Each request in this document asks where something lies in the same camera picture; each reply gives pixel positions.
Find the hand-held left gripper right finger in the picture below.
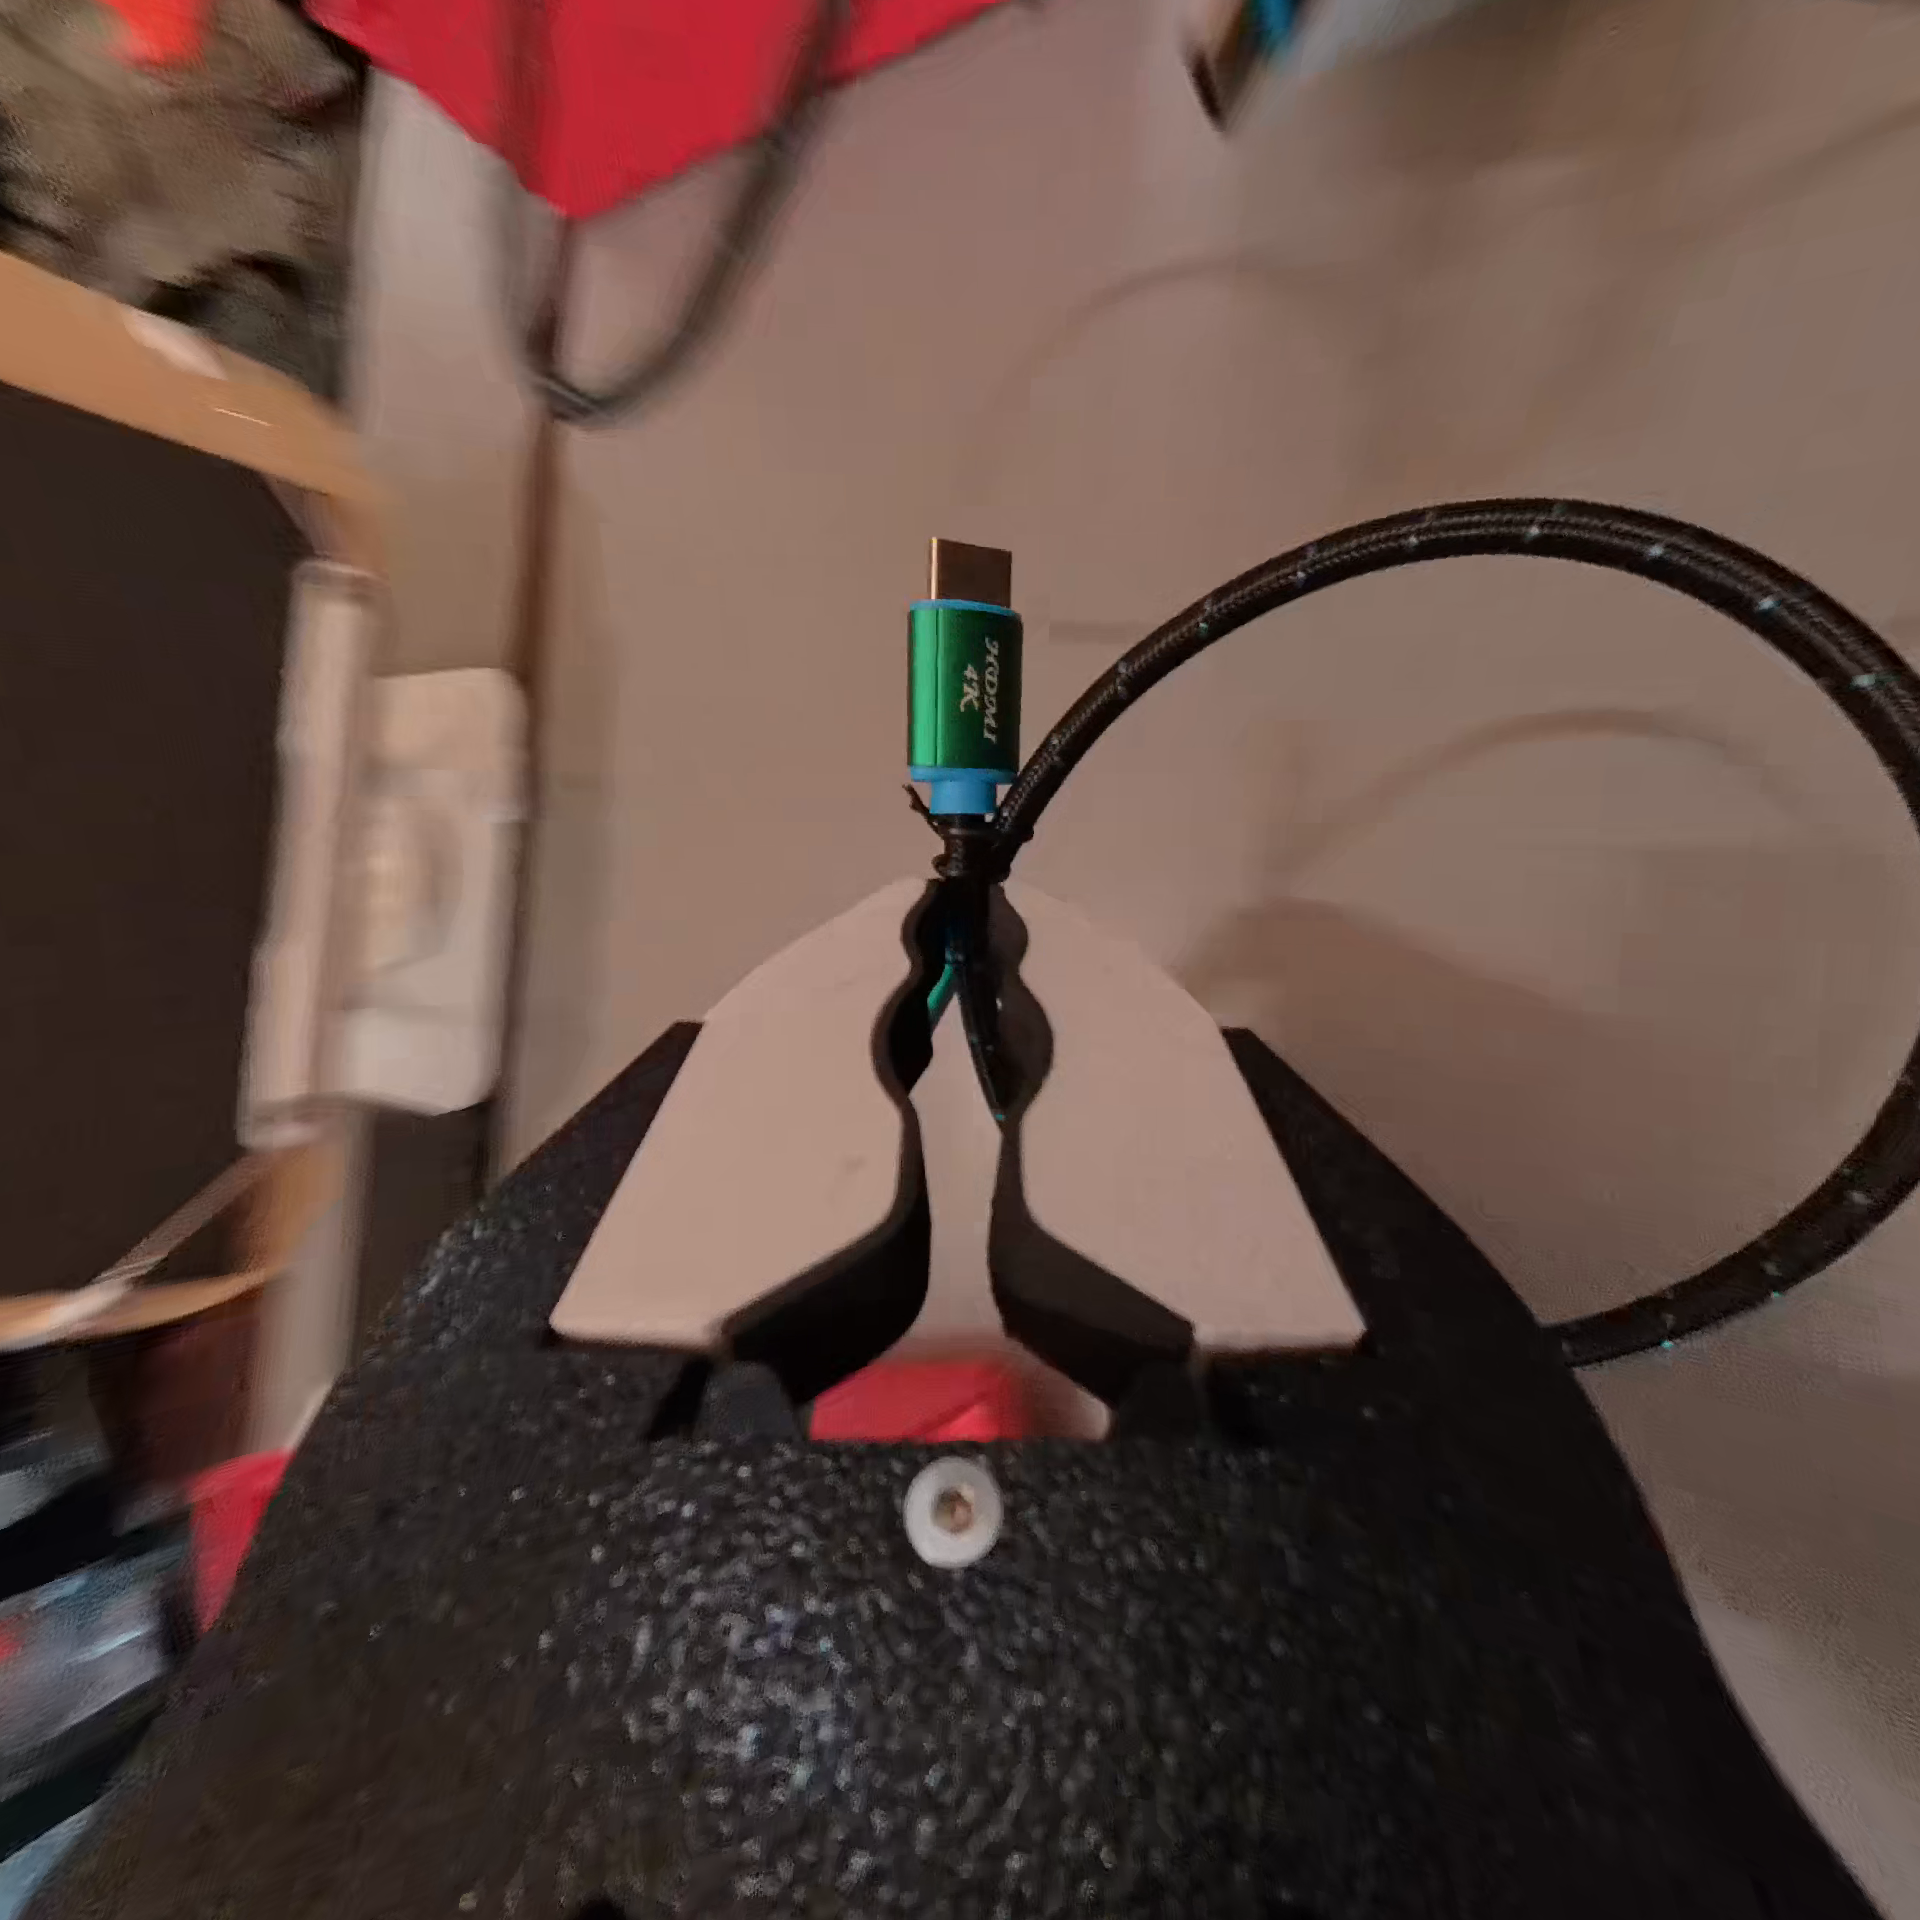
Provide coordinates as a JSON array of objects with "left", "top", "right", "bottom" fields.
[{"left": 982, "top": 886, "right": 1368, "bottom": 1409}]

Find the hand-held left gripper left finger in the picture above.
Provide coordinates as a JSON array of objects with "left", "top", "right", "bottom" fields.
[{"left": 548, "top": 879, "right": 943, "bottom": 1409}]

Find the black braided HDMI cable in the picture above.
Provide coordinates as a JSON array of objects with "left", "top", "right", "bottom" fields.
[{"left": 509, "top": 76, "right": 1920, "bottom": 1370}]

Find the white desk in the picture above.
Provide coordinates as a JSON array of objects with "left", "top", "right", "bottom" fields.
[{"left": 344, "top": 0, "right": 1920, "bottom": 1920}]

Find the white folding stand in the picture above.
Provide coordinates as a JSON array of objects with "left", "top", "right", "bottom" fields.
[{"left": 239, "top": 558, "right": 534, "bottom": 1155}]

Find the red cloth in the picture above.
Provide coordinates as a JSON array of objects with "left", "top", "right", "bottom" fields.
[{"left": 300, "top": 0, "right": 1011, "bottom": 225}]

